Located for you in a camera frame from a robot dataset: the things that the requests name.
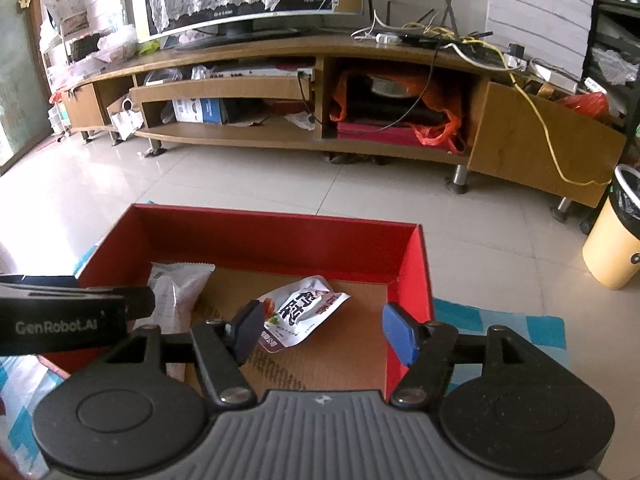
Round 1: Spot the white media player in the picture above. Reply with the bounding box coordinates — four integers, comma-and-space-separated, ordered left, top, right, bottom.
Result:
207, 64, 316, 82

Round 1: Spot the yellow cable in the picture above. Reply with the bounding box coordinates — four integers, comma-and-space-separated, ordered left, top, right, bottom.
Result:
460, 30, 615, 187

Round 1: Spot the black router with antennas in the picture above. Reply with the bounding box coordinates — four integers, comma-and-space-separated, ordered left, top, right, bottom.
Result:
365, 0, 493, 50

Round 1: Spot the flat red box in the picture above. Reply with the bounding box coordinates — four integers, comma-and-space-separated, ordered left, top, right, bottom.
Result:
336, 120, 426, 142

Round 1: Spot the wooden TV stand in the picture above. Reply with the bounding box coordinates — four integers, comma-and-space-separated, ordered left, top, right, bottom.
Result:
57, 27, 628, 211

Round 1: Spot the orange plastic bag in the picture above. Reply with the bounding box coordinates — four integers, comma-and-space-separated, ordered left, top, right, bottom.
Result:
327, 67, 468, 154

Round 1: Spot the white and red snack pouch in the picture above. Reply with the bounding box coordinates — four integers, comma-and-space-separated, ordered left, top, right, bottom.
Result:
257, 275, 352, 354

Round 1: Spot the white bread packet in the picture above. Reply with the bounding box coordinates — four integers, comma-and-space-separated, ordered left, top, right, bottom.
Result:
131, 261, 216, 383

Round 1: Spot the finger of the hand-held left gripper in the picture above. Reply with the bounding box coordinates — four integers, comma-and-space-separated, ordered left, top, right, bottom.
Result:
120, 284, 157, 322

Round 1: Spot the white paper bag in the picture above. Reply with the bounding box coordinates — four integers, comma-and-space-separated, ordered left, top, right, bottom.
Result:
111, 100, 146, 141

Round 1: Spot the white set-top box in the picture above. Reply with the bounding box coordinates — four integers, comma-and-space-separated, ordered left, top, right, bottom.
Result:
530, 60, 584, 92

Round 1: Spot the blue white checkered table cloth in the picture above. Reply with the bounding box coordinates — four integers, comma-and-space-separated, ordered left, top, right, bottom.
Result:
0, 242, 568, 466

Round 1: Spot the red plastic bag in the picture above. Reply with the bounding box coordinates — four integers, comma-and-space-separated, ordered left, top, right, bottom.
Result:
557, 92, 611, 122

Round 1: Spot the yellow trash bin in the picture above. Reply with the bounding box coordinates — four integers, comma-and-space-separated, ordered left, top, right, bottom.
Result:
582, 164, 640, 291

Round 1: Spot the black storage rack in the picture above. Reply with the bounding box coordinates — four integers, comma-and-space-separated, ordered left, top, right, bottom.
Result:
582, 0, 640, 127

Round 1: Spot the red cardboard box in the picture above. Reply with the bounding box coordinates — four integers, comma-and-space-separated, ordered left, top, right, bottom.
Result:
37, 203, 435, 397

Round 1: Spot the dark woven basket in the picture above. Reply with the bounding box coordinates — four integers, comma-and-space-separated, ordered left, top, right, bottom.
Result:
69, 32, 103, 61

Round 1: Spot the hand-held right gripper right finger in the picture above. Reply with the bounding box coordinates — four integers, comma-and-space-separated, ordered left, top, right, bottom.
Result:
381, 303, 553, 408

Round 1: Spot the metal pan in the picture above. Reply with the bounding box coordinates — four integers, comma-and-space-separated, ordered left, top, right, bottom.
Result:
370, 76, 422, 97

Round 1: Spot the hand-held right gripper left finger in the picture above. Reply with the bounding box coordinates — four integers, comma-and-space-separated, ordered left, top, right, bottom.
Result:
102, 301, 265, 408

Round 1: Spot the blue and white carton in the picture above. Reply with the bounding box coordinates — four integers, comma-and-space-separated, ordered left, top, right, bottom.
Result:
172, 97, 227, 125

